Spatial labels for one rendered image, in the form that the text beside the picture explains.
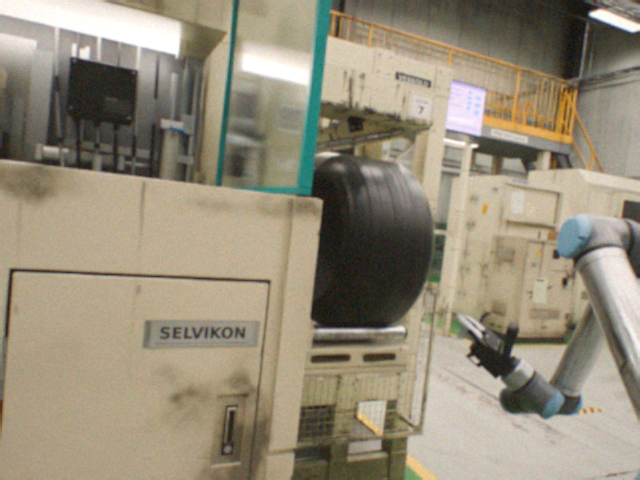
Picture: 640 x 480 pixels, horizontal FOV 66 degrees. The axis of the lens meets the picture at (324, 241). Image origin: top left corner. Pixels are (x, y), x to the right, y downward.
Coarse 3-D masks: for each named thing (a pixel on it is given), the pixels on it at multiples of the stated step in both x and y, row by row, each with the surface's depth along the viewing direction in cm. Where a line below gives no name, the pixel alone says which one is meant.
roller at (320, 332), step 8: (320, 328) 143; (328, 328) 144; (336, 328) 145; (344, 328) 146; (352, 328) 148; (360, 328) 149; (368, 328) 150; (376, 328) 151; (384, 328) 152; (392, 328) 154; (400, 328) 155; (320, 336) 143; (328, 336) 144; (336, 336) 145; (344, 336) 146; (352, 336) 147; (360, 336) 148; (368, 336) 149; (376, 336) 151; (384, 336) 152; (392, 336) 153; (400, 336) 154
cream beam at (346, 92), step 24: (336, 72) 173; (360, 72) 178; (336, 96) 174; (360, 96) 178; (384, 96) 182; (408, 96) 187; (432, 96) 191; (336, 120) 201; (384, 120) 191; (408, 120) 188; (432, 120) 193
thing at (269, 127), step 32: (256, 0) 99; (288, 0) 81; (320, 0) 67; (256, 32) 97; (288, 32) 79; (320, 32) 67; (256, 64) 95; (288, 64) 78; (320, 64) 68; (224, 96) 116; (256, 96) 93; (288, 96) 77; (320, 96) 68; (224, 128) 116; (256, 128) 92; (288, 128) 76; (224, 160) 114; (256, 160) 90; (288, 160) 75; (288, 192) 72
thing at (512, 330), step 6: (510, 324) 140; (516, 324) 140; (510, 330) 138; (516, 330) 138; (510, 336) 139; (516, 336) 139; (504, 342) 141; (510, 342) 139; (504, 348) 140; (510, 348) 140; (504, 354) 141; (510, 354) 140; (504, 360) 142
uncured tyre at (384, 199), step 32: (352, 160) 147; (384, 160) 160; (320, 192) 178; (352, 192) 139; (384, 192) 139; (416, 192) 145; (320, 224) 185; (352, 224) 136; (384, 224) 135; (416, 224) 140; (320, 256) 186; (352, 256) 135; (384, 256) 135; (416, 256) 140; (320, 288) 179; (352, 288) 137; (384, 288) 139; (416, 288) 143; (320, 320) 154; (352, 320) 146; (384, 320) 150
